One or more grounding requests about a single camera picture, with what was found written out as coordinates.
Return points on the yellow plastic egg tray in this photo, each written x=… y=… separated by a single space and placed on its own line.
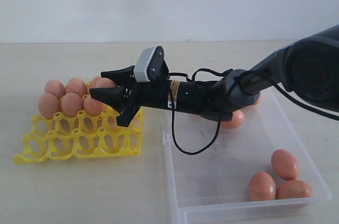
x=83 y=136

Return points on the clear plastic container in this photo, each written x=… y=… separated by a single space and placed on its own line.
x=208 y=172

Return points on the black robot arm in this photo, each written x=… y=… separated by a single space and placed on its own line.
x=308 y=67

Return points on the brown egg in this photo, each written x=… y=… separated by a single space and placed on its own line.
x=48 y=105
x=294 y=189
x=92 y=106
x=257 y=101
x=285 y=164
x=55 y=87
x=105 y=83
x=262 y=187
x=71 y=104
x=76 y=85
x=92 y=83
x=237 y=119

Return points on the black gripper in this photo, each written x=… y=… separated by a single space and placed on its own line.
x=203 y=94

